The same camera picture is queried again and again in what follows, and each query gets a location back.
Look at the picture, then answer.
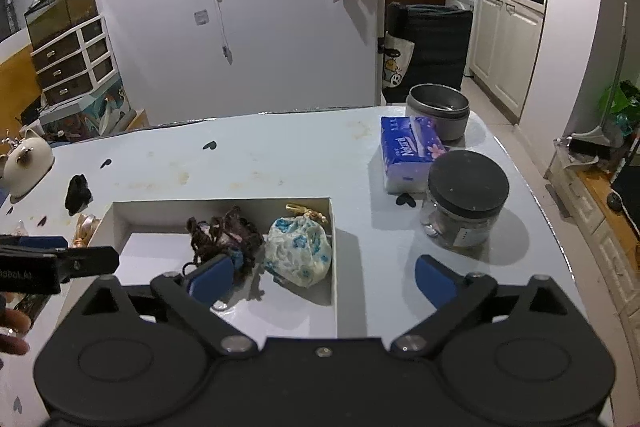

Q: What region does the black hair scrunchie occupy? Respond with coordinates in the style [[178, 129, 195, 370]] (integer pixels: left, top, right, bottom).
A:
[[65, 174, 94, 216]]

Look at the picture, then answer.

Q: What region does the white hanging cable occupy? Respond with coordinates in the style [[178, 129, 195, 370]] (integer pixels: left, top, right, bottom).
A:
[[209, 0, 236, 66]]

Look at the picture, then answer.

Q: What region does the colourful printed storage box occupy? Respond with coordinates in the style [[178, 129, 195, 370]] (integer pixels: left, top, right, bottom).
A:
[[39, 76, 132, 141]]

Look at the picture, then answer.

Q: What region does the glass jar with dark lid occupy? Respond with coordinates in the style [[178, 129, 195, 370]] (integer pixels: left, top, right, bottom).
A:
[[421, 150, 510, 251]]

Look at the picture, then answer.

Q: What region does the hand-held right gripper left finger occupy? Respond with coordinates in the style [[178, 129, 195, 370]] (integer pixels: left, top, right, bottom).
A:
[[80, 254, 260, 359]]

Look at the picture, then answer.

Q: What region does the grey metal pot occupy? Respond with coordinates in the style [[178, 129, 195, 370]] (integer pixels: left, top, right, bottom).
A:
[[404, 83, 471, 142]]

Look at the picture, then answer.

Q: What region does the white cardboard box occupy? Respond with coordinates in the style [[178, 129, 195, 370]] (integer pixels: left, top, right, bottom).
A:
[[81, 195, 339, 341]]

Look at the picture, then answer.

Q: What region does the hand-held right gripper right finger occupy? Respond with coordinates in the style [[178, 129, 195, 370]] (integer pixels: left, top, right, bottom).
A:
[[390, 254, 574, 359]]

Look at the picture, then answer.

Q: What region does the white ceramic teapot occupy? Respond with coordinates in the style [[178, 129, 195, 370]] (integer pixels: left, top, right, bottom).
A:
[[0, 129, 55, 200]]

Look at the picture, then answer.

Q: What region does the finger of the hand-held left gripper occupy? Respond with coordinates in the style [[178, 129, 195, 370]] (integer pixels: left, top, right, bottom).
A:
[[55, 246, 121, 283]]

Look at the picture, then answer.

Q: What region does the green plastic bag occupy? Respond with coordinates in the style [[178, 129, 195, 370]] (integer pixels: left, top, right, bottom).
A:
[[599, 79, 640, 134]]

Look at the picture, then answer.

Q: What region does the glass fish tank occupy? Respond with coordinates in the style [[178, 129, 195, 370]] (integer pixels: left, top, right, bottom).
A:
[[24, 0, 100, 51]]

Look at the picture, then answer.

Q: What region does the person's left hand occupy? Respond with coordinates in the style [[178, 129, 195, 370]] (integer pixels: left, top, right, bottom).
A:
[[0, 293, 32, 356]]

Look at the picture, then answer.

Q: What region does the white drawer cabinet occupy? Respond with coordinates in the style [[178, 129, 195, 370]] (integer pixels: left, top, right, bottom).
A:
[[30, 14, 119, 106]]

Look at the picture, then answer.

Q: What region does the white blue floral scrunchie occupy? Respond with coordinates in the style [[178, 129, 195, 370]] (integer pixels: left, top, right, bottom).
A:
[[263, 215, 334, 289]]

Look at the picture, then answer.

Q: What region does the white washing machine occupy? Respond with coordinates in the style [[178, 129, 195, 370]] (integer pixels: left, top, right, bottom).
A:
[[443, 0, 479, 78]]

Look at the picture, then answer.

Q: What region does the white cartoon tote bag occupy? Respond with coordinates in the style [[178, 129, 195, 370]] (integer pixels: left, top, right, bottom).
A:
[[380, 32, 416, 90]]

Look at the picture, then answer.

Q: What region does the brown hair scrunchie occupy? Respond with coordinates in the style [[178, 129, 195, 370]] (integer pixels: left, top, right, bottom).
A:
[[184, 205, 265, 282]]

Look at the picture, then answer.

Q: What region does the pink satin scrunchie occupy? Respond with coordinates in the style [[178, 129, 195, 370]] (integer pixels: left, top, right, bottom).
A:
[[74, 212, 104, 249]]

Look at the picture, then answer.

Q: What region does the purple tissue pack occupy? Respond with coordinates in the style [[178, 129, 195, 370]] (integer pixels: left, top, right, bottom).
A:
[[379, 115, 448, 196]]

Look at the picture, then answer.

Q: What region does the gold hair clip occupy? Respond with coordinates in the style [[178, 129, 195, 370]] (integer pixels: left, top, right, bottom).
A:
[[285, 202, 329, 223]]

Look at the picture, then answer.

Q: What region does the white kitchen cabinet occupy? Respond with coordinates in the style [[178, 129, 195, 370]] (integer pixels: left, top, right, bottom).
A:
[[469, 0, 546, 124]]

